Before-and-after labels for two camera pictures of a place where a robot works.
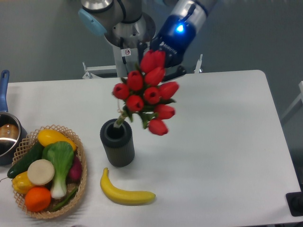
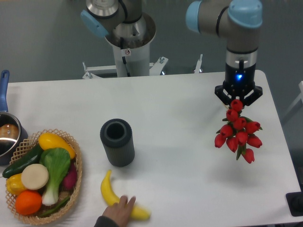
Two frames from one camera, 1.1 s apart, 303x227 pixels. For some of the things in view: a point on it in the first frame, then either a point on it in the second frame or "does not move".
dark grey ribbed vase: [118, 143] does not move
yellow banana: [121, 196] -> [137, 212]
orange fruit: [38, 199] -> [28, 202]
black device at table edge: [295, 203] does not move
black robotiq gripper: [174, 38] -> [239, 82]
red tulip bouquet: [143, 94] -> [238, 132]
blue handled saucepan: [13, 136] does not move
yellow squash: [49, 136] -> [47, 140]
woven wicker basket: [30, 140] -> [24, 147]
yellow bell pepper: [21, 183] -> [14, 184]
